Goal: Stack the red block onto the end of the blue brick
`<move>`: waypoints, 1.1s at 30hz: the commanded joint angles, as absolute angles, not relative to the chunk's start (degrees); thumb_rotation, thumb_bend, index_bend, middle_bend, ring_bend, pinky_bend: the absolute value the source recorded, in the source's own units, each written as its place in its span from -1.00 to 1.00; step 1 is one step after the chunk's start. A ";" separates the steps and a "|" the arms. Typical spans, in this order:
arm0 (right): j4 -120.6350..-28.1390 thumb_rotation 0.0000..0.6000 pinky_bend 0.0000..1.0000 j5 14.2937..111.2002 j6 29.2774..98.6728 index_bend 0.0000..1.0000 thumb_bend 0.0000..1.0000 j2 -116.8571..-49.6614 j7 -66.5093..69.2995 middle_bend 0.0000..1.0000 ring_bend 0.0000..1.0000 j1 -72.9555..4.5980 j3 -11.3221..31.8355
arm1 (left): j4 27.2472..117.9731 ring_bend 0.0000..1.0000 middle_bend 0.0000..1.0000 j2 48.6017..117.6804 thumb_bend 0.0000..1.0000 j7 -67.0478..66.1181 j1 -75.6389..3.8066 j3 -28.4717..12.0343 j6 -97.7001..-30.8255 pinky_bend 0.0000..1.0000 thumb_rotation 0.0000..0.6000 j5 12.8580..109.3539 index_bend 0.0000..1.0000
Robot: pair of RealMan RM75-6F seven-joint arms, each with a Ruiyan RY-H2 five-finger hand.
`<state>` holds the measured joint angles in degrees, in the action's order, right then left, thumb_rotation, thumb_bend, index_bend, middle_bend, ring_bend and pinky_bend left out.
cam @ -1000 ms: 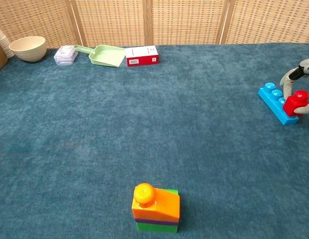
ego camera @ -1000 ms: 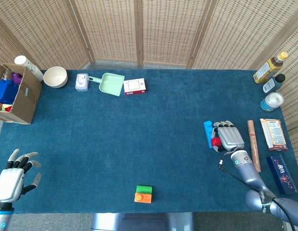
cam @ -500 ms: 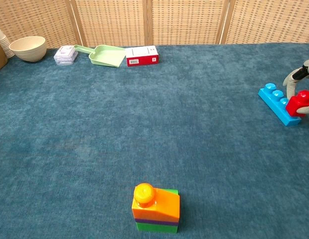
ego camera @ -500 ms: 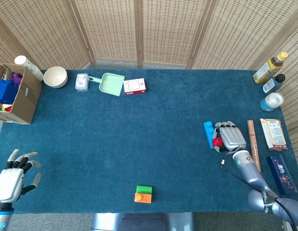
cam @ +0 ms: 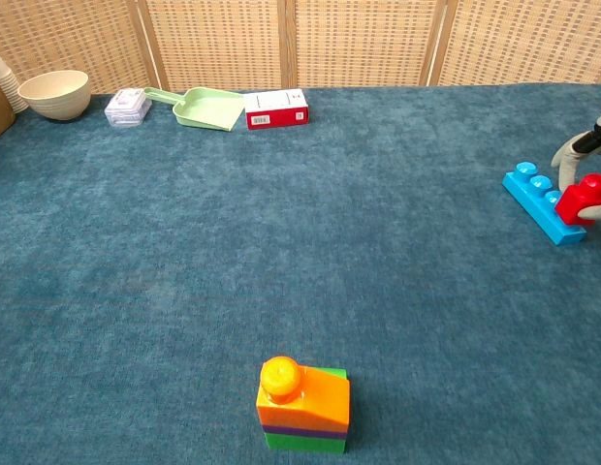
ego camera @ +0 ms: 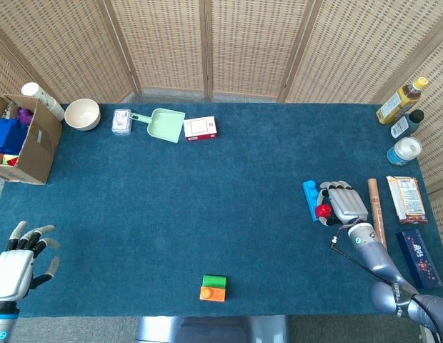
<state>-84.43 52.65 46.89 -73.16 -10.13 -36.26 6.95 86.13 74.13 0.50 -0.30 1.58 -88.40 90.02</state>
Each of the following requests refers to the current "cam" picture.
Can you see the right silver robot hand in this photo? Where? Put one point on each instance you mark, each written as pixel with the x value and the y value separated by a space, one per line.
pixel 567 162

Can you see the small red building block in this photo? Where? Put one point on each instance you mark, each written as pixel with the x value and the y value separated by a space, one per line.
pixel 579 198

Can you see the long blue building block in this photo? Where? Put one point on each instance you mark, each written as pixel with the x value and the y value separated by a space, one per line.
pixel 530 196

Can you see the wicker folding screen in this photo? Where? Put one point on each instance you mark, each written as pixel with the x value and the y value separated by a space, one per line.
pixel 363 43

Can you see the red and white carton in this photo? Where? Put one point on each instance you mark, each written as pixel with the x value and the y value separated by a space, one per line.
pixel 276 114

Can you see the orange sloped building block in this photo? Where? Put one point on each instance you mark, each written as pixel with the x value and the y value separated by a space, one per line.
pixel 320 402

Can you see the light green plastic dustpan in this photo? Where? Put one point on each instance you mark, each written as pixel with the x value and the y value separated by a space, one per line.
pixel 208 110

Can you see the thin purple building block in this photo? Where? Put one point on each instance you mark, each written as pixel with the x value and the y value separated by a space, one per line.
pixel 305 431

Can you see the clear plastic lidded box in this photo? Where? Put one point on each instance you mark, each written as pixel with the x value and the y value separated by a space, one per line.
pixel 127 110

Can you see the beige ribbed bowl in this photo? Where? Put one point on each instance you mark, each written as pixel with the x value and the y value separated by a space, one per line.
pixel 53 99

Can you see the stack of paper cups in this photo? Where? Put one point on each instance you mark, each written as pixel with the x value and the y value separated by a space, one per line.
pixel 9 84

